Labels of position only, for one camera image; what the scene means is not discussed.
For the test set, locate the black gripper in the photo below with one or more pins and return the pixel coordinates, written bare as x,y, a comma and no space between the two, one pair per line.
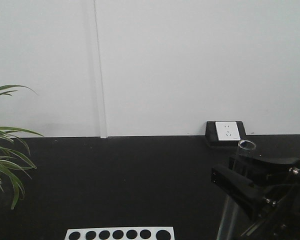
275,208

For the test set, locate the clear tall test tube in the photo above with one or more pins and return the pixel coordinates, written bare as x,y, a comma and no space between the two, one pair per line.
245,148

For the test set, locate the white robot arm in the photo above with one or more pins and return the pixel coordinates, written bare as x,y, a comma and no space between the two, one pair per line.
262,196

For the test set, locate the white test tube rack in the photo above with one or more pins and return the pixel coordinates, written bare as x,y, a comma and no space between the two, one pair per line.
122,233

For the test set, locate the green potted plant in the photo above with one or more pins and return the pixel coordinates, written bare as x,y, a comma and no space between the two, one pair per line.
13,160

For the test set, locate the white wall power socket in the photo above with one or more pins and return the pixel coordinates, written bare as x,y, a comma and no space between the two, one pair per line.
224,134

